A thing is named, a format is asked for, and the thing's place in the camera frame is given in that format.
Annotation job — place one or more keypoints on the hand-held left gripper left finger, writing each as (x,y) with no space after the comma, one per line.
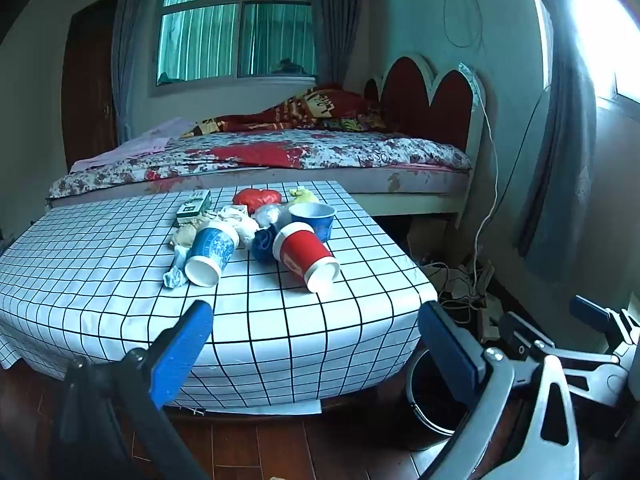
(185,350)

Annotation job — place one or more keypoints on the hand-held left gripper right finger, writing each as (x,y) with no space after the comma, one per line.
(450,355)

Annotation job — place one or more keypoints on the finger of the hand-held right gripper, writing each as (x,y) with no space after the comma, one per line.
(517,337)
(592,311)

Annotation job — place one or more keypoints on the black round trash bin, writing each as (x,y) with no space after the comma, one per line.
(430,395)

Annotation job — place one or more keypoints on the light blue wrapper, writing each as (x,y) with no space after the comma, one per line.
(176,272)

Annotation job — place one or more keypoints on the blue patterned paper cup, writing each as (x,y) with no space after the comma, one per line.
(212,252)

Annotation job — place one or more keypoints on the beige paper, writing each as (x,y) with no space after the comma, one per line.
(185,235)

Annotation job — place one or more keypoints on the dark blue wrapper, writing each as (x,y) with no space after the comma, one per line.
(262,247)

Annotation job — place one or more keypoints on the white tissue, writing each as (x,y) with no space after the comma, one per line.
(242,222)

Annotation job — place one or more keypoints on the green and white carton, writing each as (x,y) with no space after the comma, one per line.
(192,207)

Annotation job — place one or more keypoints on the red paper cup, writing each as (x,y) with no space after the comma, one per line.
(302,255)

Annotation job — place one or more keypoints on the clear plastic bag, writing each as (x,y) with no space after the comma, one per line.
(272,215)

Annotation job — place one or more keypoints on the red plastic bag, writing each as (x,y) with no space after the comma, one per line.
(257,199)

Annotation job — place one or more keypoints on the blue paper bowl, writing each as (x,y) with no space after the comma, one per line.
(315,225)

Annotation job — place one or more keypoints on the yellow plastic bag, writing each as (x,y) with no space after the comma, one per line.
(302,195)

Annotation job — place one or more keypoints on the white power strip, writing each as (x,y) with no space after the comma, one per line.
(487,325)

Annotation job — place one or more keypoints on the wide grey patterned curtain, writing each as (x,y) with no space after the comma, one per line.
(565,160)

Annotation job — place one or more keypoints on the pink cloth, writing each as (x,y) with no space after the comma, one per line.
(145,140)

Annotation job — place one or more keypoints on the floral bedspread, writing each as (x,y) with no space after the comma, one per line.
(350,150)

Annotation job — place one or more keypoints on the white bed with red headboard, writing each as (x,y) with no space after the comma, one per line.
(410,87)

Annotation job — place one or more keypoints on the red printed blanket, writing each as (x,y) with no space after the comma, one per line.
(320,105)

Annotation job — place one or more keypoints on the dark wooden door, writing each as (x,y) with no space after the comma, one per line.
(87,85)

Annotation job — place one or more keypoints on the bright side window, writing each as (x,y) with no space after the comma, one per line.
(605,20)

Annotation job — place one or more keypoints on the narrow grey curtain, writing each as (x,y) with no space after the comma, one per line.
(127,60)
(335,20)

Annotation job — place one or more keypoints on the dark cloth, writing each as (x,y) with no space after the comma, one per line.
(285,66)

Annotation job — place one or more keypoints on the large window with green curtain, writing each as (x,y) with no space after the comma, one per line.
(200,40)

